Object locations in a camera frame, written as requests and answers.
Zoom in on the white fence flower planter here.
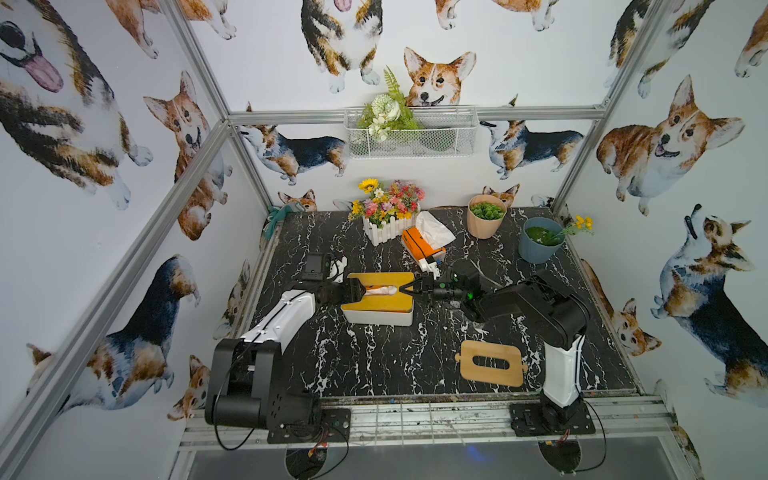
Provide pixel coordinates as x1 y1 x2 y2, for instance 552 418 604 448
348 178 425 246

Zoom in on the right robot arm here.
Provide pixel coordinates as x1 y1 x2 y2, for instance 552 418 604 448
399 261 591 411

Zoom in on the peach pot with succulent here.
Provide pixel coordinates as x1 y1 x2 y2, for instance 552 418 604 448
467 195 507 240

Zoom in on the orange tissue pack by flowers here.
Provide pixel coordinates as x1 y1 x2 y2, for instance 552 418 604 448
401 211 456 267

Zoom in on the yellow tissue box lid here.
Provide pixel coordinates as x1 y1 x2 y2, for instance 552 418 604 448
341 272 415 313

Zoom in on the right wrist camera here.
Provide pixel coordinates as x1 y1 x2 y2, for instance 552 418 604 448
418 256 441 280

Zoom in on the white wire wall basket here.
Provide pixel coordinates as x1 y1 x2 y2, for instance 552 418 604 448
344 106 479 159

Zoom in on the white flower green fern bouquet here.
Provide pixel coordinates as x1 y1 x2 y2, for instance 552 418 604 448
356 66 422 143

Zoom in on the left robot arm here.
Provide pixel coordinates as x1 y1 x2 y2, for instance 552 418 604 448
205 253 365 431

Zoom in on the wooden tissue box lid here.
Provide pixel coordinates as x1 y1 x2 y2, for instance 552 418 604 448
455 340 528 387

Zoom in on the white tissue box base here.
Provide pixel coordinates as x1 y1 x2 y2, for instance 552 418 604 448
342 305 413 327

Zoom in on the blue pot with yellow flowers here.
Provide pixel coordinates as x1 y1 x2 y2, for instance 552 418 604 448
518 216 594 265

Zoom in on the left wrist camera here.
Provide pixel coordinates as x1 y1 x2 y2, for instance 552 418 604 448
327 257 348 283

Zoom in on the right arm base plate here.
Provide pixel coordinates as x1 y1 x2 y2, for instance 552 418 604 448
509 398 596 437

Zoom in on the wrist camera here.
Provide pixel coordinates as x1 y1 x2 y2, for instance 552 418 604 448
418 256 441 280
327 257 348 283

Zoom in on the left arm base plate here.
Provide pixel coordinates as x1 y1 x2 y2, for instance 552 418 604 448
267 408 352 444

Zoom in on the teal cloth in corner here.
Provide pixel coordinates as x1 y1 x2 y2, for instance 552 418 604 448
262 202 305 242

